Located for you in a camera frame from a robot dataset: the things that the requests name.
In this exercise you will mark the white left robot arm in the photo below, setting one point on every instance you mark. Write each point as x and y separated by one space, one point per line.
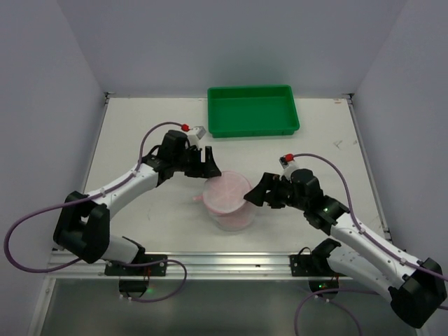
83 227

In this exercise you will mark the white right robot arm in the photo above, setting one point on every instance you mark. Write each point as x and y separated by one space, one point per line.
413 287

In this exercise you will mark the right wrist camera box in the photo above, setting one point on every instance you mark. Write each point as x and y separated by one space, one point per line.
288 164

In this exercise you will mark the white mesh laundry bag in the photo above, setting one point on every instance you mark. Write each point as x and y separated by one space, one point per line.
223 198

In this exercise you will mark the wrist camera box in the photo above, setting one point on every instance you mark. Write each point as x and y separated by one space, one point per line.
288 164
195 134

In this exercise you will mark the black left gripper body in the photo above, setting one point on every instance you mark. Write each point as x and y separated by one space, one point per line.
195 162

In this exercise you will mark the aluminium front mounting rail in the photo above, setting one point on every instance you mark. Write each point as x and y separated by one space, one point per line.
212 266

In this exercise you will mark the aluminium table edge frame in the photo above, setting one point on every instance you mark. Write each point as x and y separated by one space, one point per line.
167 219

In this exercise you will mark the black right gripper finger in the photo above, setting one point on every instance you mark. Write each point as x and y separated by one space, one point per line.
275 204
258 194

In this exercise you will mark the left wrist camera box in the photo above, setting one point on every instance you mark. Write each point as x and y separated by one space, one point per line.
195 134

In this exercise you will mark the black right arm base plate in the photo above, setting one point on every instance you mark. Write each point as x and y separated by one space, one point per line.
313 264

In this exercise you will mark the green plastic tray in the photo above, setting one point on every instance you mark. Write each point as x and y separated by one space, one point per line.
251 111

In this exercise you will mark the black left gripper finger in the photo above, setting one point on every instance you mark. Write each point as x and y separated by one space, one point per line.
210 168
195 173

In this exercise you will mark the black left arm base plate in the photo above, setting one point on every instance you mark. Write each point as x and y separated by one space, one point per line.
156 266

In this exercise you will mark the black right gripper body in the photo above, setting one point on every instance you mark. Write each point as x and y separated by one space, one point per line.
277 191

